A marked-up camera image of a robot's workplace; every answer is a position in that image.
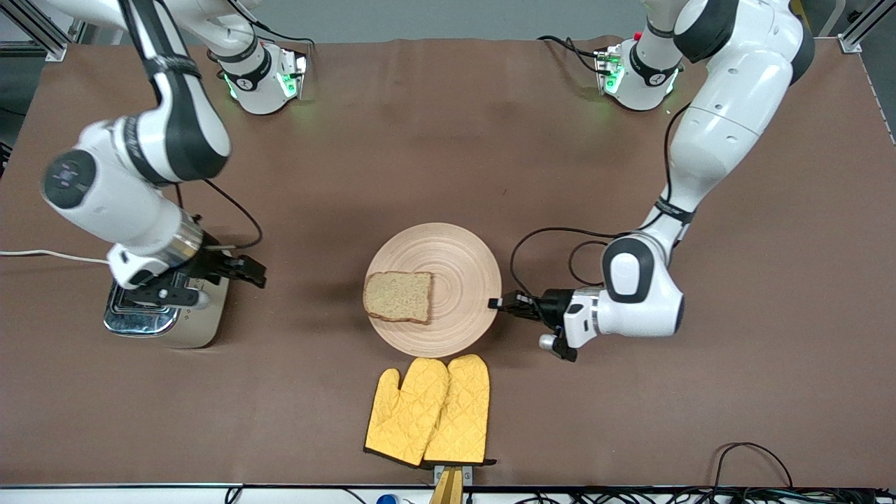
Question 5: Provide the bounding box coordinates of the brown table cover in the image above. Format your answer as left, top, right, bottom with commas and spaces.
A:
0, 35, 896, 488

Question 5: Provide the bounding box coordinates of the looped black cable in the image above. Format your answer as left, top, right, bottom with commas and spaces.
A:
713, 442, 795, 491

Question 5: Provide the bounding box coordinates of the round wooden plate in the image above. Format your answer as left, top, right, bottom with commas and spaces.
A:
363, 223, 503, 358

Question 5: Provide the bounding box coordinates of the yellow quilted oven mitt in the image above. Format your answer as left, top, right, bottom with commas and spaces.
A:
423, 353, 498, 467
364, 357, 450, 468

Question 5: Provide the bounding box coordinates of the brown bread slice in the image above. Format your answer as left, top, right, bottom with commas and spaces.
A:
363, 271, 433, 325

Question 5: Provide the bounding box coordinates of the black arm base cable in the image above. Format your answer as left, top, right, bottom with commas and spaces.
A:
248, 21, 316, 54
538, 35, 604, 75

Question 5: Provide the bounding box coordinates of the white toaster power cord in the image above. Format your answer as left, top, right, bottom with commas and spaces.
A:
0, 249, 113, 267

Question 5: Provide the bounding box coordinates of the black left arm base cable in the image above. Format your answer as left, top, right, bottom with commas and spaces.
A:
538, 35, 604, 75

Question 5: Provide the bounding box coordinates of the aluminium frame profile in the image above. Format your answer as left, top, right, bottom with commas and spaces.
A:
840, 0, 888, 54
0, 0, 92, 61

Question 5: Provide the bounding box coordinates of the black right arm base cable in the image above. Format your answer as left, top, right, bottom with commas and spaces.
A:
248, 21, 316, 54

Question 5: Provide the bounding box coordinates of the cream and chrome toaster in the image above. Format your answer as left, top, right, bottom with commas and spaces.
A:
104, 241, 230, 349

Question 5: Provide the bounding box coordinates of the black cable bundle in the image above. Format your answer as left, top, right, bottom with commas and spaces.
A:
465, 487, 896, 504

